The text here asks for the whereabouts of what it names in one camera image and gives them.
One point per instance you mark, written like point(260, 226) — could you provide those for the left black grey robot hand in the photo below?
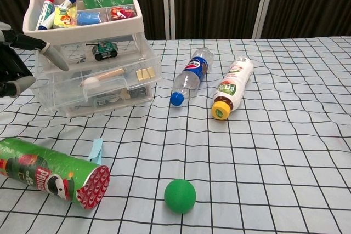
point(11, 61)

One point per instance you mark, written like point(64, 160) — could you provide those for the clear Pepsi bottle blue cap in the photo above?
point(192, 75)

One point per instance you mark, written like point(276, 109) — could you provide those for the yellow snack packet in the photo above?
point(64, 19)

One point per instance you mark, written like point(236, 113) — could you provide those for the white drink bottle yellow cap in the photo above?
point(233, 83)

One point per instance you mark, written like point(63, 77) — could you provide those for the red snack packet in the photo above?
point(122, 13)

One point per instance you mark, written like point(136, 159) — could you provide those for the red cap whiteboard marker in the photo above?
point(45, 9)

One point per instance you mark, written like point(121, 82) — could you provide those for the green Pringles can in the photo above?
point(55, 168)

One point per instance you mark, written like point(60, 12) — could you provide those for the blue packet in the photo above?
point(87, 18)

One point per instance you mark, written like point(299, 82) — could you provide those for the white plastic drawer cabinet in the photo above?
point(82, 32)

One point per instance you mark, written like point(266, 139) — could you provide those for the yellow binder clips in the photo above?
point(145, 73)

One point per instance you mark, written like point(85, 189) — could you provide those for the green ball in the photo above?
point(180, 195)

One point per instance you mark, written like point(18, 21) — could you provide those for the light blue paper piece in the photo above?
point(96, 151)

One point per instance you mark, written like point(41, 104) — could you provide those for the green toy tank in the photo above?
point(104, 50)

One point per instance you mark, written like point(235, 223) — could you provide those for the clear drawer with dark items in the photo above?
point(138, 94)

